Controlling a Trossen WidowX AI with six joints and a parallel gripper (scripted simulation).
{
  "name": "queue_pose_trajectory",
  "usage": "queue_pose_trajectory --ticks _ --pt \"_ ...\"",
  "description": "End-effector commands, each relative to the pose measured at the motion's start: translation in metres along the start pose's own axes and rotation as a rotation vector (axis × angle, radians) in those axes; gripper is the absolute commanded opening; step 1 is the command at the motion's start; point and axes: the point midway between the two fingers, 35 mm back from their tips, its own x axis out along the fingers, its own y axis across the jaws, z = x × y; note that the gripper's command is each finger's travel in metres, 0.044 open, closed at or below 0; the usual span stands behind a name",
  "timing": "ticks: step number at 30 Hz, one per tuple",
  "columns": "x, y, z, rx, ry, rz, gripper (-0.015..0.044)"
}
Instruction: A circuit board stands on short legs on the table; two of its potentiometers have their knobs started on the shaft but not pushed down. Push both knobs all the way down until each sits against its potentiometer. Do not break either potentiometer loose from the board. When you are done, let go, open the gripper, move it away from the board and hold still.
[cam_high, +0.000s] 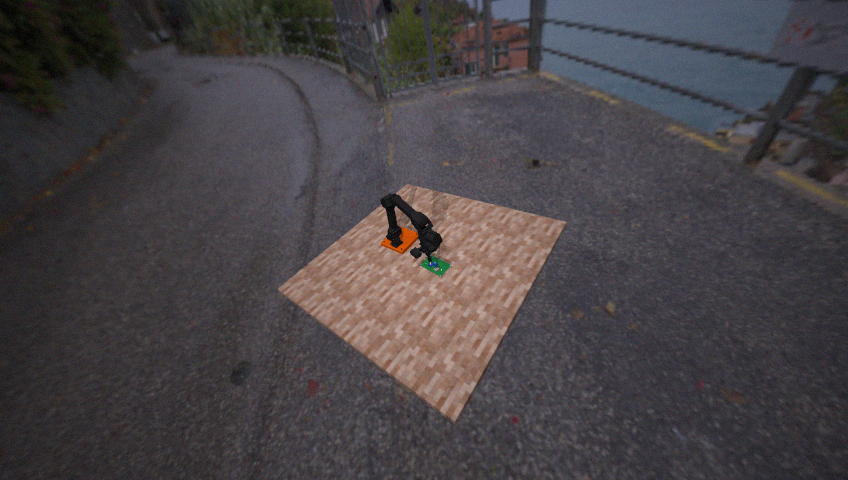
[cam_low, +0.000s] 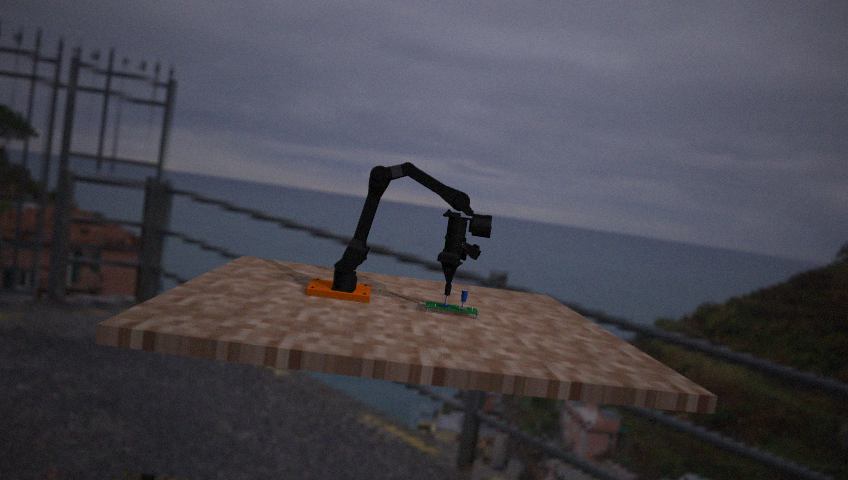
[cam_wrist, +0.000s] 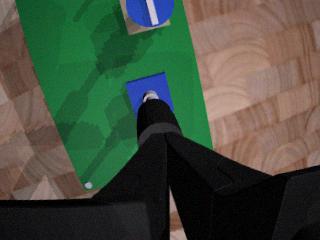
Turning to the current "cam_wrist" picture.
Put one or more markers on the green circuit board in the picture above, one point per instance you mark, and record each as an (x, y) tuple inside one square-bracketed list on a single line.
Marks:
[(114, 72)]

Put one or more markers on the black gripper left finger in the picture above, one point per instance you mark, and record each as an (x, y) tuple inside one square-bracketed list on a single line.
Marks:
[(134, 205)]

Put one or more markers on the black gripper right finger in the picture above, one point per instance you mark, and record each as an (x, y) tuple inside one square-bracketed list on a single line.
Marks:
[(218, 199)]

